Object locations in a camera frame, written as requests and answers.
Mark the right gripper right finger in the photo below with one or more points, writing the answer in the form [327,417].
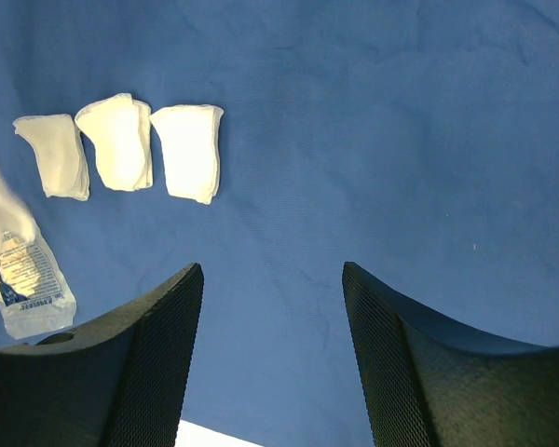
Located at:
[430,380]

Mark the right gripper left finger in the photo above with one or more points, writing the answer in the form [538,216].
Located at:
[117,380]

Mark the clear packet with gloves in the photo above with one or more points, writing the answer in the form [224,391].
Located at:
[35,297]

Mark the blue surgical drape cloth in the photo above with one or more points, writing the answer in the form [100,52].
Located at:
[418,139]

